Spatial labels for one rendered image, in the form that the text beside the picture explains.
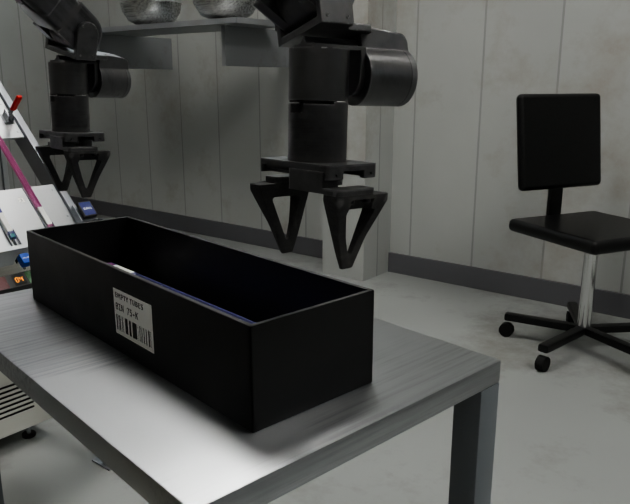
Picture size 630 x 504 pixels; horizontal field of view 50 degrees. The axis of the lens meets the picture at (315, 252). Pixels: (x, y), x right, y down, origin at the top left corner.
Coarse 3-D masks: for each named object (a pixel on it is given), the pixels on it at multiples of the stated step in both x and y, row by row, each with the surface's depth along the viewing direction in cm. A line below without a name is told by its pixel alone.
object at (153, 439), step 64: (0, 320) 98; (64, 320) 98; (64, 384) 77; (128, 384) 77; (384, 384) 77; (448, 384) 77; (128, 448) 64; (192, 448) 64; (256, 448) 64; (320, 448) 64
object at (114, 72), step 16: (80, 32) 99; (96, 32) 101; (48, 48) 103; (64, 48) 103; (80, 48) 100; (96, 48) 102; (112, 64) 108; (128, 64) 110; (112, 80) 108; (128, 80) 110; (96, 96) 108; (112, 96) 110
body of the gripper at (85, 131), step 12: (60, 96) 102; (72, 96) 103; (84, 96) 104; (60, 108) 103; (72, 108) 103; (84, 108) 104; (60, 120) 103; (72, 120) 103; (84, 120) 105; (48, 132) 105; (60, 132) 102; (72, 132) 103; (84, 132) 104; (96, 132) 105
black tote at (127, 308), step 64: (64, 256) 94; (128, 256) 116; (192, 256) 101; (256, 256) 89; (128, 320) 83; (192, 320) 71; (256, 320) 91; (320, 320) 70; (192, 384) 73; (256, 384) 65; (320, 384) 71
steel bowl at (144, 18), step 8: (128, 0) 413; (136, 0) 411; (144, 0) 411; (152, 0) 412; (160, 0) 413; (128, 8) 416; (136, 8) 414; (144, 8) 413; (152, 8) 414; (160, 8) 416; (168, 8) 419; (176, 8) 424; (128, 16) 422; (136, 16) 418; (144, 16) 417; (152, 16) 417; (160, 16) 419; (168, 16) 423; (176, 16) 430; (136, 24) 429
